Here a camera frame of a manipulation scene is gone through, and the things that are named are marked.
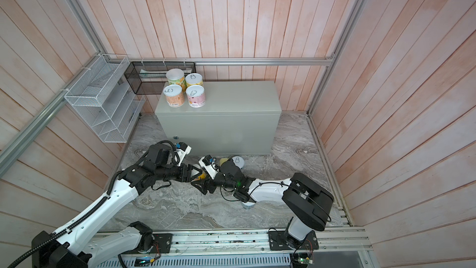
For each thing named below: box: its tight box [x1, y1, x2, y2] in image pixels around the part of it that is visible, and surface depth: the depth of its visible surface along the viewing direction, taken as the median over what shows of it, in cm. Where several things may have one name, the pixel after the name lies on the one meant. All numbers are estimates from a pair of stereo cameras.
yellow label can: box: [166, 68, 187, 93], surface depth 78 cm
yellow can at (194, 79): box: [185, 73, 204, 88], surface depth 80 cm
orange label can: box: [163, 84, 185, 108], surface depth 74 cm
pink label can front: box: [185, 84, 206, 108], surface depth 75 cm
